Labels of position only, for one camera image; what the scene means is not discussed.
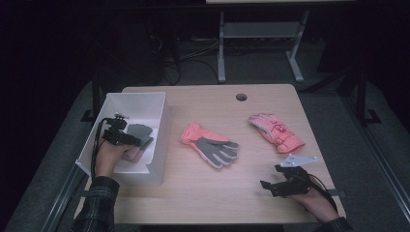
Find right hand-held gripper black cable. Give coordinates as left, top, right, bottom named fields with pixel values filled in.
left=307, top=173, right=339, bottom=213

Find white metal table frame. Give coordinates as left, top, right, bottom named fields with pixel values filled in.
left=217, top=10, right=310, bottom=84

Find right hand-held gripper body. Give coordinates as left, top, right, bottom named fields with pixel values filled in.
left=270, top=154, right=319, bottom=198

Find hand-held gripper black cable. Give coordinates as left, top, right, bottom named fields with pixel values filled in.
left=90, top=117, right=109, bottom=182
left=307, top=173, right=339, bottom=213

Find person's right hand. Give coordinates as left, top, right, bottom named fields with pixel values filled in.
left=291, top=175, right=339, bottom=223

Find white box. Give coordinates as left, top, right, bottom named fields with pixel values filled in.
left=74, top=92, right=172, bottom=187

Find pink glove with grey palm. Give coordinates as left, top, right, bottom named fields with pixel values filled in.
left=179, top=121, right=241, bottom=170

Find bundle of floor cables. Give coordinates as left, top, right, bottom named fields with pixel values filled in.
left=147, top=34, right=220, bottom=87

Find black metal stand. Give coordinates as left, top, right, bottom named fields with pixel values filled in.
left=351, top=66, right=383, bottom=126
left=79, top=69, right=102, bottom=124

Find aluminium rail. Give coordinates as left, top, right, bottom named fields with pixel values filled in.
left=40, top=163, right=89, bottom=232
left=340, top=96, right=410, bottom=223

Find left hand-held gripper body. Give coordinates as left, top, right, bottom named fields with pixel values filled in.
left=102, top=111, right=142, bottom=147

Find person's left hand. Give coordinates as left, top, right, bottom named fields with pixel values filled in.
left=94, top=139, right=135, bottom=179

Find left hand-held gripper black cable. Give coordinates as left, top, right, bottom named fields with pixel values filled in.
left=90, top=117, right=109, bottom=182

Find pink glove with red print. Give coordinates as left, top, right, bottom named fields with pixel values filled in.
left=248, top=112, right=307, bottom=155

